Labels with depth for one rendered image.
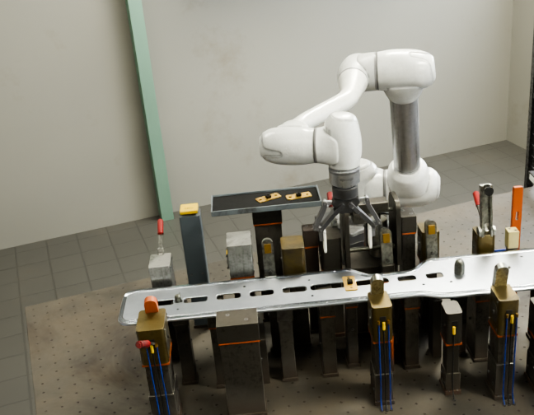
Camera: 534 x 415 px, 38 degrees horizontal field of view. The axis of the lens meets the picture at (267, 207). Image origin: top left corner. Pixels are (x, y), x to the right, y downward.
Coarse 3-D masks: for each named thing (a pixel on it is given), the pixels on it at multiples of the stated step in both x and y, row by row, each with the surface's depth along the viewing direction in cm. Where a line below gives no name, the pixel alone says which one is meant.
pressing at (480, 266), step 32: (448, 256) 247; (480, 256) 246; (512, 256) 244; (160, 288) 244; (192, 288) 243; (224, 288) 241; (256, 288) 240; (384, 288) 233; (416, 288) 232; (448, 288) 230; (480, 288) 229; (128, 320) 229
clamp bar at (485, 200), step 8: (480, 184) 244; (488, 184) 244; (480, 192) 244; (488, 192) 241; (480, 200) 245; (488, 200) 245; (480, 208) 246; (488, 208) 246; (480, 216) 246; (488, 216) 247; (480, 224) 247
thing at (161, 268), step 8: (152, 256) 252; (160, 256) 251; (168, 256) 251; (152, 264) 247; (160, 264) 246; (168, 264) 246; (152, 272) 246; (160, 272) 246; (168, 272) 246; (152, 280) 247; (160, 280) 247; (168, 280) 247; (160, 304) 252; (168, 304) 252; (176, 344) 258; (176, 352) 260
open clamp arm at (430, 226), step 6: (426, 222) 248; (432, 222) 248; (426, 228) 248; (432, 228) 247; (426, 234) 248; (432, 234) 248; (426, 240) 249; (432, 240) 249; (426, 246) 250; (432, 246) 249; (426, 252) 250; (432, 252) 249; (426, 258) 251
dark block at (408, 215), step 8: (400, 208) 255; (408, 208) 254; (408, 216) 249; (416, 216) 249; (408, 224) 250; (416, 224) 250; (408, 232) 252; (408, 240) 253; (408, 248) 254; (408, 256) 256; (408, 264) 257
